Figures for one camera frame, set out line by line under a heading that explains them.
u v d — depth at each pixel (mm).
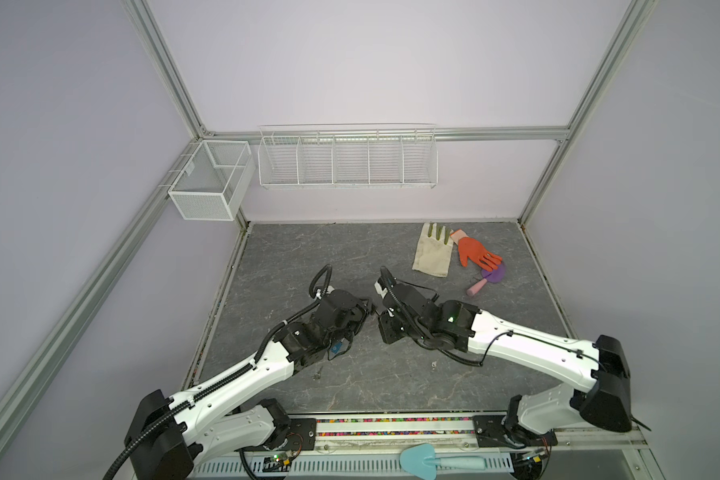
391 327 647
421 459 705
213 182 979
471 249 1119
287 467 723
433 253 1115
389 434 753
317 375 835
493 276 1052
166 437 381
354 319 577
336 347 915
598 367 412
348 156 1002
